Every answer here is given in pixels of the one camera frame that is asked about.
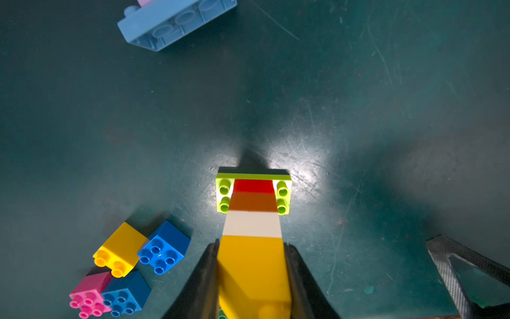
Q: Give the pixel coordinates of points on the red lego brick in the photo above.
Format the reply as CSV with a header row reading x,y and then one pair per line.
x,y
253,186

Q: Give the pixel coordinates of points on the orange lego brick front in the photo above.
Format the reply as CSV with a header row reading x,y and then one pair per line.
x,y
253,202

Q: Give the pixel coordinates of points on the yellow lego brick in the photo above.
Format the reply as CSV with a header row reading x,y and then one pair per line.
x,y
253,278
120,251

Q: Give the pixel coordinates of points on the purple lego brick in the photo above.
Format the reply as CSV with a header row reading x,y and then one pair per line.
x,y
143,2

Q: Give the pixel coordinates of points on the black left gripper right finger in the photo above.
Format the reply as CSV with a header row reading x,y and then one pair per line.
x,y
308,301

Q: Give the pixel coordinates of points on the blue lego brick beside pink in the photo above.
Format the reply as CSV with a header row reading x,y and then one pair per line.
x,y
126,295

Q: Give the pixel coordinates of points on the cream lego brick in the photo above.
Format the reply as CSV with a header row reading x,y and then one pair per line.
x,y
252,224

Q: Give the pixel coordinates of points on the light blue lego base plate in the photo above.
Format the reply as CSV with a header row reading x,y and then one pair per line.
x,y
160,23

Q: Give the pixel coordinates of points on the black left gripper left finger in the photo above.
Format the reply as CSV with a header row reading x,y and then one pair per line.
x,y
199,297

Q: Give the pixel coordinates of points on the lime green long lego brick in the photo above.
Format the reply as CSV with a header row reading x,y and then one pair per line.
x,y
224,185

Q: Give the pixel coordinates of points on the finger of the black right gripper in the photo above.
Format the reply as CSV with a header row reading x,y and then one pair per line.
x,y
478,286

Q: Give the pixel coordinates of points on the blue lego brick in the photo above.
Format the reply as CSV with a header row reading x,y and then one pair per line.
x,y
126,295
164,248

